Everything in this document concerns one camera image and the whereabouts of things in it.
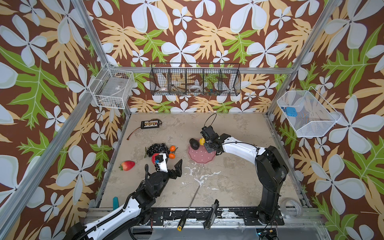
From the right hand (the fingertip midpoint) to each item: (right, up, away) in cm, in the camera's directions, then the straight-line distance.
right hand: (210, 143), depth 94 cm
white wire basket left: (-59, +33, -8) cm, 68 cm away
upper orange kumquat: (-24, -4, +3) cm, 25 cm away
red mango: (-51, -13, -6) cm, 53 cm away
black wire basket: (-11, +42, +2) cm, 43 cm away
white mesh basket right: (+54, +18, -11) cm, 58 cm away
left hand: (-21, -6, -16) cm, 27 cm away
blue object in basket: (+47, +19, -8) cm, 51 cm away
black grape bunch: (-35, -4, +2) cm, 35 cm away
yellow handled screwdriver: (-15, -35, -21) cm, 43 cm away
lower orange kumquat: (-25, -8, -1) cm, 26 cm away
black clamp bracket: (-4, -36, -24) cm, 43 cm away
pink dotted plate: (-6, -8, +2) cm, 10 cm away
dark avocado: (-10, -1, +2) cm, 10 cm away
